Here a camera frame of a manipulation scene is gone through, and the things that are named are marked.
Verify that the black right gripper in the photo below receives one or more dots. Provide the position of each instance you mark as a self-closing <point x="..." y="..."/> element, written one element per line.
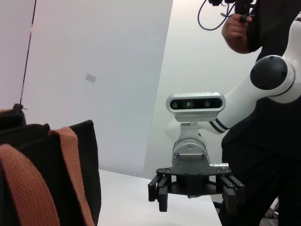
<point x="192" y="183"/>

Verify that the person's bare hand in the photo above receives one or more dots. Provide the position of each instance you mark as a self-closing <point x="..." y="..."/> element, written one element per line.
<point x="235" y="35"/>

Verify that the person in black clothes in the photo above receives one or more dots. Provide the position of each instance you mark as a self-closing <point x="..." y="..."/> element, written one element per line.
<point x="263" y="153"/>

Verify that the silver right wrist depth camera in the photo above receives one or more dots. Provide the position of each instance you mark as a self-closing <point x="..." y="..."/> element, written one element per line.
<point x="195" y="104"/>

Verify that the white and silver right robot arm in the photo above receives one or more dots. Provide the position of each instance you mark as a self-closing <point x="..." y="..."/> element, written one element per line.
<point x="242" y="106"/>

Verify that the grey wall sticker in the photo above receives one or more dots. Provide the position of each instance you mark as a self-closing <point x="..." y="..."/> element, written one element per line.
<point x="91" y="78"/>

